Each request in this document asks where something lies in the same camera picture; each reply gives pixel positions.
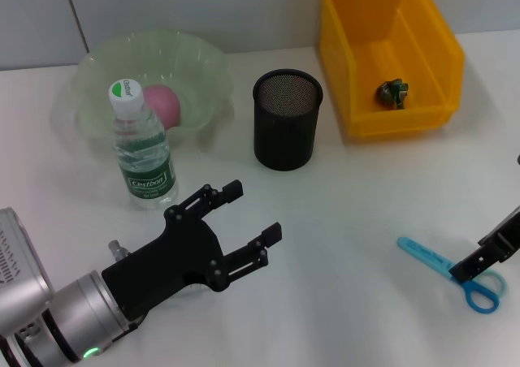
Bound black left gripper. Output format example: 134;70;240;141
101;179;284;323

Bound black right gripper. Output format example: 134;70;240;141
448;205;520;285

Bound clear green-label water bottle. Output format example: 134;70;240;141
107;78;179;210

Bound pink toy peach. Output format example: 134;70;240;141
141;84;182;129

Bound green plastic wrapper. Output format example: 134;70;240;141
374;78;410;111

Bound blue safety scissors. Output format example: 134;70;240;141
396;236;509;315

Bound black mesh pen cup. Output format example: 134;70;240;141
251;69;325;172

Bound translucent green fruit bowl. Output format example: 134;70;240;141
72;28;235;140

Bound yellow plastic storage bin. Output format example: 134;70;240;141
318;0;466;140

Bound left arm connector cable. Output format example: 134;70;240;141
107;240;131;262

